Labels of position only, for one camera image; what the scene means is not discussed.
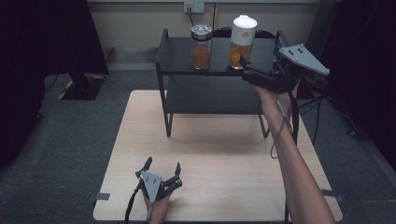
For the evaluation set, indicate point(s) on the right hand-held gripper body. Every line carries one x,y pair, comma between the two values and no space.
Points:
302,59

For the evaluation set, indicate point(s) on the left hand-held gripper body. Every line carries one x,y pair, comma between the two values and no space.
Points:
152,185

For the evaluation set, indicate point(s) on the glass jar with white lid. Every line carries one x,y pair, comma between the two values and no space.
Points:
243,34

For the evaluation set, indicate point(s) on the black two-tier shelf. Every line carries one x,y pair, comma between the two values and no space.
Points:
218,93

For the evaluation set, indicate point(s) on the glass jar with silver lid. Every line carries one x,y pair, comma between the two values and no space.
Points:
201,49

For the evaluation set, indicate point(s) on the person's left hand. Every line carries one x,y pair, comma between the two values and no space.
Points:
160,210

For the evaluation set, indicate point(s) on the person's right hand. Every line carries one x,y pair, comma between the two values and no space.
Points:
277,99

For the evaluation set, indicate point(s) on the black upright panel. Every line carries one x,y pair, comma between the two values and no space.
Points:
320,28

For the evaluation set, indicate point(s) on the grey tape strip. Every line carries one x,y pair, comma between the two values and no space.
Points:
334,195
102,196

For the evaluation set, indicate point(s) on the dark curtain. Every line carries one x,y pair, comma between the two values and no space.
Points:
367,62
37,62

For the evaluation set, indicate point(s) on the black stand base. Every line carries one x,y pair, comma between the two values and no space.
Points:
82,88

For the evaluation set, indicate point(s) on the white wall outlet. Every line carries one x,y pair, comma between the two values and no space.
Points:
194,6

